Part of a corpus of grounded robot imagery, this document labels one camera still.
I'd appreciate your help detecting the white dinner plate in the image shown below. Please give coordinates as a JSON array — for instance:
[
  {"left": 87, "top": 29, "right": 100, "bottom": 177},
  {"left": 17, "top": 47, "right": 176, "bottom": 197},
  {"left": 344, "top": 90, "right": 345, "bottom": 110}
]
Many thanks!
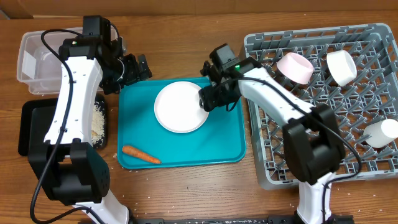
[{"left": 154, "top": 81, "right": 209, "bottom": 134}]

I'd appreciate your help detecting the white bowl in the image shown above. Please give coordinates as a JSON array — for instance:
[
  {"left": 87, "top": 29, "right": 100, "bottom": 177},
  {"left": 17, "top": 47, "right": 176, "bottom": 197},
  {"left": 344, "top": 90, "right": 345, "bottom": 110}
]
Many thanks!
[
  {"left": 326, "top": 50, "right": 357, "bottom": 86},
  {"left": 276, "top": 52, "right": 314, "bottom": 85}
]

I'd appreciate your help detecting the orange carrot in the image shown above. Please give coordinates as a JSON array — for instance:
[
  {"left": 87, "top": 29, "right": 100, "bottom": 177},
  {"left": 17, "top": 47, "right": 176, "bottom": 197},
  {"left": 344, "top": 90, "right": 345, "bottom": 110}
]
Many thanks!
[{"left": 122, "top": 146, "right": 162, "bottom": 164}]

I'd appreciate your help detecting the white cup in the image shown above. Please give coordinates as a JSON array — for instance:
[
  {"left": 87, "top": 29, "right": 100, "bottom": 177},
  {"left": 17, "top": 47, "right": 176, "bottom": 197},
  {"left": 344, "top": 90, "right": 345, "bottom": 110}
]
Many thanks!
[{"left": 363, "top": 119, "right": 398, "bottom": 148}]

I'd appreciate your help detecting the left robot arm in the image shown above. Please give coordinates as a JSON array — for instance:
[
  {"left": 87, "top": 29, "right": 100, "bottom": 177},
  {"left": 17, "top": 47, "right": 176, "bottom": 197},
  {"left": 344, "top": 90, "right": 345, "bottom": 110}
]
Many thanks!
[{"left": 28, "top": 16, "right": 152, "bottom": 223}]

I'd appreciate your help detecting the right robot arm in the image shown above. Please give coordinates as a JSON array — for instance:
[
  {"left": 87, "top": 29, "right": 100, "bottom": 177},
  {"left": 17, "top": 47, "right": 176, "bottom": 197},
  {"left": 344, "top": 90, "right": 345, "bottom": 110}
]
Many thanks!
[{"left": 199, "top": 44, "right": 345, "bottom": 223}]

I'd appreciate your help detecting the grey dishwasher rack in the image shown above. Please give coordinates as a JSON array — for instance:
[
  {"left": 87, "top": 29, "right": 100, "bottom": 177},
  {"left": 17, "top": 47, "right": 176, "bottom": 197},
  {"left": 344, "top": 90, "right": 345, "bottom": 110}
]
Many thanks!
[{"left": 241, "top": 23, "right": 397, "bottom": 180}]

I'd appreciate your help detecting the teal serving tray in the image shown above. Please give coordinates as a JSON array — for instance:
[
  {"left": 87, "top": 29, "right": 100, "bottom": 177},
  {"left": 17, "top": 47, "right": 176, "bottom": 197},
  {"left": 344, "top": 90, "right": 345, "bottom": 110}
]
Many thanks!
[{"left": 117, "top": 80, "right": 246, "bottom": 170}]

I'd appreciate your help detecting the spilled rice pile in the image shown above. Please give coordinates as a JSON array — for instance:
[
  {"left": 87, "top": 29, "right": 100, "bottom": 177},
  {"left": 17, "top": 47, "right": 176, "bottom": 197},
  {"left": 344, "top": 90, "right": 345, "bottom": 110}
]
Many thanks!
[{"left": 91, "top": 103, "right": 105, "bottom": 145}]

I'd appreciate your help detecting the clear plastic bin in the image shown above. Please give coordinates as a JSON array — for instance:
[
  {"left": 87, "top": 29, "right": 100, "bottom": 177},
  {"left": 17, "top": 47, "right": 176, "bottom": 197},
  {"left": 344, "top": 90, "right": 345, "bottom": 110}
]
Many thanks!
[{"left": 17, "top": 31, "right": 62, "bottom": 95}]

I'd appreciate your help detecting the black tray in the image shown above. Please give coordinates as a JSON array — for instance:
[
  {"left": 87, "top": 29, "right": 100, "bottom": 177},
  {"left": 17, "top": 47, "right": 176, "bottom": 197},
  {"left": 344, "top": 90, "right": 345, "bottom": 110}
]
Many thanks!
[{"left": 18, "top": 93, "right": 108, "bottom": 156}]

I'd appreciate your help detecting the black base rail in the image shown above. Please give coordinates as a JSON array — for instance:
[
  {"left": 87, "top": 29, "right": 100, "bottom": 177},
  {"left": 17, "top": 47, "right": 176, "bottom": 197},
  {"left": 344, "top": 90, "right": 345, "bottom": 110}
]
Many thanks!
[{"left": 129, "top": 215, "right": 355, "bottom": 224}]

